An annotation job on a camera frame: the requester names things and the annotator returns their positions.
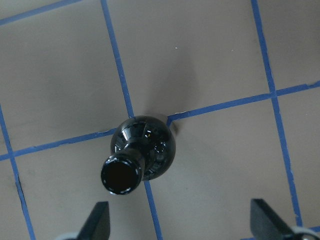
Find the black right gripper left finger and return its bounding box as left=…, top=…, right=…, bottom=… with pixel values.
left=77, top=201, right=111, bottom=240

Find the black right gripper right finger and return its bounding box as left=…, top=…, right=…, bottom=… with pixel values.
left=250, top=198, right=297, bottom=240

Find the dark glass wine bottle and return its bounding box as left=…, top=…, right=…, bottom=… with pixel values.
left=100, top=115, right=176, bottom=195

